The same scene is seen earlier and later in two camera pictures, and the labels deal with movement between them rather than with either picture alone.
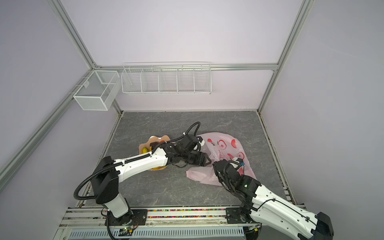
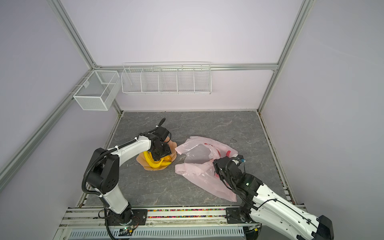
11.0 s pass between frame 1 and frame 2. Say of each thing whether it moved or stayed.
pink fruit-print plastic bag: moved
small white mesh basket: stayed
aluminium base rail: stayed
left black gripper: moved
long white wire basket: stayed
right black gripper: stayed
